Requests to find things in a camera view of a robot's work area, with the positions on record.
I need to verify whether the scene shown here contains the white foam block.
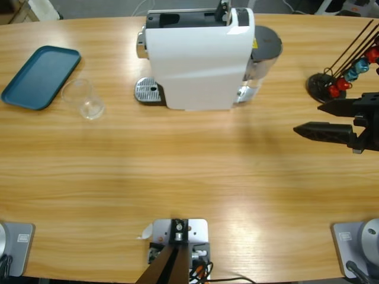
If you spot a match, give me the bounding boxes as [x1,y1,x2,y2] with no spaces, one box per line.
[28,0,62,21]

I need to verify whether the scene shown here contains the white floor cable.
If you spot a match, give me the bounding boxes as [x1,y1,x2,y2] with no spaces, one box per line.
[131,0,156,17]
[281,0,310,15]

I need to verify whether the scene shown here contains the clear glass cup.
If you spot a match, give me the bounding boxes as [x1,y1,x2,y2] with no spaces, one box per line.
[61,78,106,121]

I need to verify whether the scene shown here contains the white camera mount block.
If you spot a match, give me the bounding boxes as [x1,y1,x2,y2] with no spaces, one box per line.
[147,218,213,282]

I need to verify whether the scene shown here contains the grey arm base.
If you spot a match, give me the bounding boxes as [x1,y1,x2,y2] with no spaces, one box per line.
[330,218,379,279]
[0,221,36,277]

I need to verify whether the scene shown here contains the white floor equipment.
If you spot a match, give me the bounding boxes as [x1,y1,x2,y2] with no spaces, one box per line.
[313,0,379,17]

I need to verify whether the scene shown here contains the silver coffee machine lever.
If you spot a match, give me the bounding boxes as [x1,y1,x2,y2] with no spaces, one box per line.
[214,0,233,24]

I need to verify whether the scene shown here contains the blue coffee capsule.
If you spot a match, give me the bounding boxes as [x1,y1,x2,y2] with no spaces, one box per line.
[354,57,370,74]
[343,68,358,83]

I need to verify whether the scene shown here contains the teal plastic tray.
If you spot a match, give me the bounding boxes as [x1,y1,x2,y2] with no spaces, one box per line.
[1,45,82,112]

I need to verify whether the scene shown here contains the cardboard box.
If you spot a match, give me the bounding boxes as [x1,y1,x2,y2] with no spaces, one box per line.
[0,0,30,26]

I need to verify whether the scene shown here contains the dark camera post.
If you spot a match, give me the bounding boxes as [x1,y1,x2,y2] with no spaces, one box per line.
[135,218,190,284]

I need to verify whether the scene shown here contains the black base cable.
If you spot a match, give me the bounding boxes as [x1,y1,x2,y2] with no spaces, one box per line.
[345,260,371,284]
[0,254,13,279]

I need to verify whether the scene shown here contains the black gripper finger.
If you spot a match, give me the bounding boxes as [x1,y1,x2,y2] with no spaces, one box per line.
[317,97,363,119]
[293,121,356,147]

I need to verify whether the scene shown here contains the white capsule coffee machine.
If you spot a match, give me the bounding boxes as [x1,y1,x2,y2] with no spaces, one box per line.
[136,7,259,112]

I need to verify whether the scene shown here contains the clear water tank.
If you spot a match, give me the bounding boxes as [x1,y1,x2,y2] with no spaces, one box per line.
[242,25,284,89]

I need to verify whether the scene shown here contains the thin black cable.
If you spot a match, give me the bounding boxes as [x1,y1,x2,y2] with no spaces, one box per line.
[211,276,255,284]

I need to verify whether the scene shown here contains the white tape piece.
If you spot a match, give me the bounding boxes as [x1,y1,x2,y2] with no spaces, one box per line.
[136,223,154,240]

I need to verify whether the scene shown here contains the silver drip tray grille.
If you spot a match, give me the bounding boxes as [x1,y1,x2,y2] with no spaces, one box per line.
[134,76,166,107]

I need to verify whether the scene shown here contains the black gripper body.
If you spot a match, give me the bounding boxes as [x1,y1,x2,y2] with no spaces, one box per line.
[348,92,379,155]

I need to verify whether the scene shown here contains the black capsule holder with rods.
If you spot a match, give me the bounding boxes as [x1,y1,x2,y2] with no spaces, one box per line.
[306,19,379,106]

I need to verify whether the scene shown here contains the orange and black cable bundle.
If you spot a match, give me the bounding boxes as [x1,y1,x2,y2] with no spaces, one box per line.
[189,260,214,284]

